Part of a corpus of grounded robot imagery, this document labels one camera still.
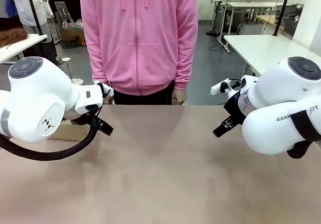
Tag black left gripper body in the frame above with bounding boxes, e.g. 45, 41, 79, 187
71, 109, 101, 127

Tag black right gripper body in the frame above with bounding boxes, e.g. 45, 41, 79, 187
223, 91, 248, 126

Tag person's left forearm pink sleeve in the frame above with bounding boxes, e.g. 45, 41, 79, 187
174, 30, 199, 91

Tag person's right forearm pink sleeve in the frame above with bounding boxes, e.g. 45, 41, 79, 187
84, 30, 112, 87

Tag brown cardboard cup carrier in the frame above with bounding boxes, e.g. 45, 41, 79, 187
49, 122, 92, 142

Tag person's left hand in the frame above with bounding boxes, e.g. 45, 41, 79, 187
171, 88, 187, 105

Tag metal stand with round discs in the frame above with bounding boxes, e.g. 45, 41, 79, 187
61, 57, 84, 86

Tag large white table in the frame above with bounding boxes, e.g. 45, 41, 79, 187
223, 34, 321, 78

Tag brown cardboard box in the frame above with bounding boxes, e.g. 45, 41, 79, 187
61, 20, 86, 50

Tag person in pink hoodie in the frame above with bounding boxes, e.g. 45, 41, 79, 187
79, 0, 199, 106

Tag wooden background table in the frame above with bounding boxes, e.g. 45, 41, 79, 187
255, 15, 279, 31

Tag white table with wig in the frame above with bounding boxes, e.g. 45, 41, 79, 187
0, 34, 48, 65

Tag white background workbench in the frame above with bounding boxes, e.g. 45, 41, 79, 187
212, 0, 284, 41

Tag black stand pole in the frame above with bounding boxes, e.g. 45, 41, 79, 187
272, 0, 293, 37
24, 0, 48, 43

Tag brown hair wig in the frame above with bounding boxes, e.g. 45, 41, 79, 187
0, 28, 29, 49

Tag background person in white coat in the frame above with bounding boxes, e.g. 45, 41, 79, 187
10, 0, 60, 65

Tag background person in blue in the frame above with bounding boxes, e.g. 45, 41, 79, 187
0, 0, 20, 31

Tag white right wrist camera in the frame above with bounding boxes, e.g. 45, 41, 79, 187
210, 78, 243, 96

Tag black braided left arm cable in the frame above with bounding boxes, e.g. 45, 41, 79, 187
0, 82, 112, 162

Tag black floor cables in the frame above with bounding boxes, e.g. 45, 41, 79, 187
205, 28, 228, 52

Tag grey wire basket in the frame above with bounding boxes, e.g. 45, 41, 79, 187
283, 15, 301, 36

